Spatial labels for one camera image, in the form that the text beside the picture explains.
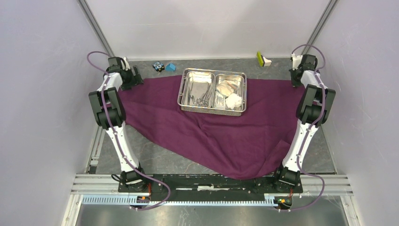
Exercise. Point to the beige gauze roll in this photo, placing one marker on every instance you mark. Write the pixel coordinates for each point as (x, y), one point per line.
(226, 88)

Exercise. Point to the yellow green white object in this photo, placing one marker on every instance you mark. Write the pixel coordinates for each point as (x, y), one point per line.
(262, 60)

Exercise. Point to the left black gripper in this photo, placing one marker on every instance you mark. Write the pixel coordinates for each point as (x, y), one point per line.
(138, 78)

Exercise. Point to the blue small block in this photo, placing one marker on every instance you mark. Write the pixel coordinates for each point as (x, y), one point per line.
(170, 67)

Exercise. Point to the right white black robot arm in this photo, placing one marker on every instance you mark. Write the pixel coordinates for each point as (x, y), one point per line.
(312, 111)

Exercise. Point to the steel forceps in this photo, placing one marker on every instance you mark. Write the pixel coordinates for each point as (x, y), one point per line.
(191, 98)

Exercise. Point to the purple cloth wrap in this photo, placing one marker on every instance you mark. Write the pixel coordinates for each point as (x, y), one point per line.
(240, 147)

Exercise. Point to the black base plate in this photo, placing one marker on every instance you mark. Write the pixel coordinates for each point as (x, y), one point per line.
(208, 188)

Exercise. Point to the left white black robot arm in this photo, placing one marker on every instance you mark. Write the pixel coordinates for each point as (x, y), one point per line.
(111, 116)

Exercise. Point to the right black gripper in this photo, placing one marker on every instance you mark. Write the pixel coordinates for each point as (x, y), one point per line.
(294, 83)

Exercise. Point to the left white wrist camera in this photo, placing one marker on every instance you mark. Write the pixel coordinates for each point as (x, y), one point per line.
(126, 64)

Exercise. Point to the aluminium frame rail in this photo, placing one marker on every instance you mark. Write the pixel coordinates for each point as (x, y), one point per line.
(326, 200)

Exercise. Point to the white sterile packet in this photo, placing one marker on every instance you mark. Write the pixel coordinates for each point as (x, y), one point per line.
(219, 101)

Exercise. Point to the metal instrument tray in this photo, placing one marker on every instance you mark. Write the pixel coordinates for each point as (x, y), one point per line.
(198, 80)

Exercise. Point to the white crumpled gauze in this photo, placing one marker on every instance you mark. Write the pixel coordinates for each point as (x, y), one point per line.
(233, 101)

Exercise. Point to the steel surgical scissors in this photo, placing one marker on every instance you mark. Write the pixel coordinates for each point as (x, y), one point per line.
(204, 100)

